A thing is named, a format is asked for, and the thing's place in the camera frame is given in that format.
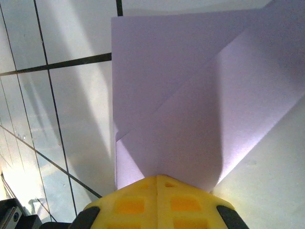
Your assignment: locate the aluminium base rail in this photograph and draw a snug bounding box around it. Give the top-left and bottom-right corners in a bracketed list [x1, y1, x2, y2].
[0, 171, 42, 229]

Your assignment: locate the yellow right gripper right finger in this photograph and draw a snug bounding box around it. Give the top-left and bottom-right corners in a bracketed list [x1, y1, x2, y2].
[157, 175, 236, 229]

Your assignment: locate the white grid mat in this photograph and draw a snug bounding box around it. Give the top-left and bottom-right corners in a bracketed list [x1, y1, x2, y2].
[0, 0, 305, 229]

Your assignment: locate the lilac paper sheet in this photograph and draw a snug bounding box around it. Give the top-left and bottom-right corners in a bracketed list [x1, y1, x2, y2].
[111, 0, 305, 194]

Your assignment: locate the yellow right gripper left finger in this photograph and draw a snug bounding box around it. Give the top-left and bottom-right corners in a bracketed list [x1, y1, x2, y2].
[83, 175, 158, 229]

